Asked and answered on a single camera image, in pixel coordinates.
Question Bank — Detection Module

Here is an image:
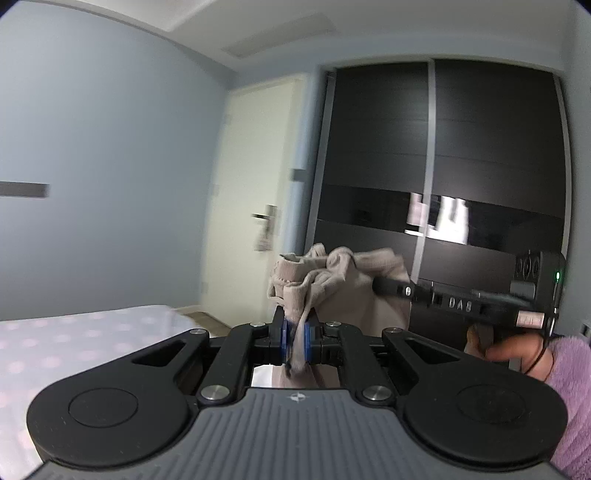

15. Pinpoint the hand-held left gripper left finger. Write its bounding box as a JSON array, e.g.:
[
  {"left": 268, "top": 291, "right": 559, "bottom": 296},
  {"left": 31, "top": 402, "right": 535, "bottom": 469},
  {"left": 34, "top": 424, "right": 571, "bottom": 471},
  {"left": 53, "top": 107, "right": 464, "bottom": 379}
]
[{"left": 130, "top": 305, "right": 296, "bottom": 408}]

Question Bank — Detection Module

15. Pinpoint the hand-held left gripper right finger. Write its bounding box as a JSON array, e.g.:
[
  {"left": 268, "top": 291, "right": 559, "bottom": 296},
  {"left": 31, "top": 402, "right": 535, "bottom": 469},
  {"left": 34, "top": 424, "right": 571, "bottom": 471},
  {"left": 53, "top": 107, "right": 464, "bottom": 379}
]
[{"left": 302, "top": 311, "right": 462, "bottom": 408}]

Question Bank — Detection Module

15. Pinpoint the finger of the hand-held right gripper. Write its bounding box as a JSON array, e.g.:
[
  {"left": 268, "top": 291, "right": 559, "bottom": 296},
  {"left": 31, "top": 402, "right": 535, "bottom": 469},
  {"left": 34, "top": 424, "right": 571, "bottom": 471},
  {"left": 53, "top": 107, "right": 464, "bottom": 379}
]
[{"left": 370, "top": 276, "right": 419, "bottom": 303}]

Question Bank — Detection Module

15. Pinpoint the taupe shirt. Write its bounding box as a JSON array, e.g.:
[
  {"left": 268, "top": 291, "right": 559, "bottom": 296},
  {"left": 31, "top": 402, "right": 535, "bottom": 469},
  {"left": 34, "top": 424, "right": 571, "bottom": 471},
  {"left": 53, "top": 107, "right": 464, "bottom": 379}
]
[{"left": 267, "top": 244, "right": 411, "bottom": 388}]

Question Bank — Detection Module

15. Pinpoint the person's right forearm purple sleeve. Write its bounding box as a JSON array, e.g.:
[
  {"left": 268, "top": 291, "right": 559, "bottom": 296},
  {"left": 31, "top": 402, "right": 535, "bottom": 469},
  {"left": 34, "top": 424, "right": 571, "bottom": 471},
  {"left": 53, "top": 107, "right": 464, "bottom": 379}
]
[{"left": 544, "top": 336, "right": 591, "bottom": 480}]

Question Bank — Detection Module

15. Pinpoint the person's right hand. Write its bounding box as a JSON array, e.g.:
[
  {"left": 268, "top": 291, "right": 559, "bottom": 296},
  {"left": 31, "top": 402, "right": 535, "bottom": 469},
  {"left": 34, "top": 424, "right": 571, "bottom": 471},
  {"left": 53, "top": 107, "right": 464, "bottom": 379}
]
[{"left": 464, "top": 323, "right": 555, "bottom": 384}]

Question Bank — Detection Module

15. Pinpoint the dark wardrobe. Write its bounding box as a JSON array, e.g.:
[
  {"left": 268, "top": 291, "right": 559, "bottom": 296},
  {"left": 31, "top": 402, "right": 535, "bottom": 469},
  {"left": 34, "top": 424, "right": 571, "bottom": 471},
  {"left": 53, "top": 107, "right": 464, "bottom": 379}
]
[{"left": 302, "top": 58, "right": 578, "bottom": 352}]

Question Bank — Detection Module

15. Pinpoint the cream door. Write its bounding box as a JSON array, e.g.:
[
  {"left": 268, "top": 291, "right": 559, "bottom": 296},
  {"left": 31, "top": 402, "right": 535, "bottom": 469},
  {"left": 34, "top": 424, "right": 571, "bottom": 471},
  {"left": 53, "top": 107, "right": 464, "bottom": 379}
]
[{"left": 198, "top": 71, "right": 310, "bottom": 330}]

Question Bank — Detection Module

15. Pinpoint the pink polka dot bed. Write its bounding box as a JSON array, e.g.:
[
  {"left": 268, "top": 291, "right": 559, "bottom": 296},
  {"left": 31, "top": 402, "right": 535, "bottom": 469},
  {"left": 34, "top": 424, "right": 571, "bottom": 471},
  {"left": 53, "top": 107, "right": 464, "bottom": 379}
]
[{"left": 0, "top": 305, "right": 232, "bottom": 480}]

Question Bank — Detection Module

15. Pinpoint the black cable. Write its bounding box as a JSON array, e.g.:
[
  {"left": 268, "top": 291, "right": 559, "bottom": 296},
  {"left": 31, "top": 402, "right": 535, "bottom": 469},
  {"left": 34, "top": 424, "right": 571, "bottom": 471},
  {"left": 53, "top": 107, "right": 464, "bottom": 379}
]
[{"left": 522, "top": 305, "right": 561, "bottom": 376}]

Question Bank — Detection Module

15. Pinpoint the silver door handle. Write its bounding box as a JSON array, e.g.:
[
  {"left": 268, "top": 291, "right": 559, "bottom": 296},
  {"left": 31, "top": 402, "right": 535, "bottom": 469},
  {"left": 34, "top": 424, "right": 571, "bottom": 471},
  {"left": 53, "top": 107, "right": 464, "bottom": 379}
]
[{"left": 250, "top": 203, "right": 280, "bottom": 252}]

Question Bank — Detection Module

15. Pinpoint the grey wall plate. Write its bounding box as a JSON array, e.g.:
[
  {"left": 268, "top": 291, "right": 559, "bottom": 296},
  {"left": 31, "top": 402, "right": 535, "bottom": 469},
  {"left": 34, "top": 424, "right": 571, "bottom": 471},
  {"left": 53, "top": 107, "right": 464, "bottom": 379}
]
[{"left": 0, "top": 183, "right": 50, "bottom": 199}]

